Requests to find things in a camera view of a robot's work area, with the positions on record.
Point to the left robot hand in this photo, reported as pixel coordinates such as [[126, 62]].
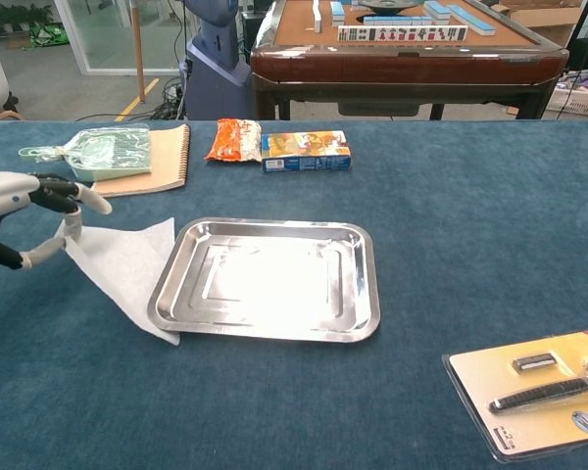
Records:
[[5, 193]]

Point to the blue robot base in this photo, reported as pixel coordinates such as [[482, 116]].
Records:
[[215, 73]]

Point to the silver metal tray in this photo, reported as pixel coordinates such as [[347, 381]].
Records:
[[269, 279]]

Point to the green dustpan brush set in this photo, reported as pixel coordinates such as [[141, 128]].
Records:
[[108, 154]]

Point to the green bag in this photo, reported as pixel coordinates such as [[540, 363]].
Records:
[[49, 36]]

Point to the kraft spiral notebook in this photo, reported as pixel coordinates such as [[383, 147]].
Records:
[[169, 166]]

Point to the wooden pole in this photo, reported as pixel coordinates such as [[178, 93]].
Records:
[[138, 49]]

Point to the orange snack bag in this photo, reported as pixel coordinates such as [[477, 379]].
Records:
[[232, 139]]

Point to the colourful printed carton box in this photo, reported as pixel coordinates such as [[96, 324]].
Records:
[[304, 149]]

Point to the blue-backed mahjong tile row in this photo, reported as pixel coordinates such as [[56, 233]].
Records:
[[470, 20], [397, 20], [337, 14]]

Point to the blue felt table cover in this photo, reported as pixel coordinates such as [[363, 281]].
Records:
[[421, 205]]

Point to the brown mahjong table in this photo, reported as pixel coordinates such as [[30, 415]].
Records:
[[406, 66]]

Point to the face-up mahjong tile row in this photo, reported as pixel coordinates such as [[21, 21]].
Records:
[[402, 33]]

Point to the yellow razor blister pack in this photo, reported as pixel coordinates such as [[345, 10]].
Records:
[[544, 401]]

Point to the white plastic basket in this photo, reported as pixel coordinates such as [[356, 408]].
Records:
[[578, 100]]

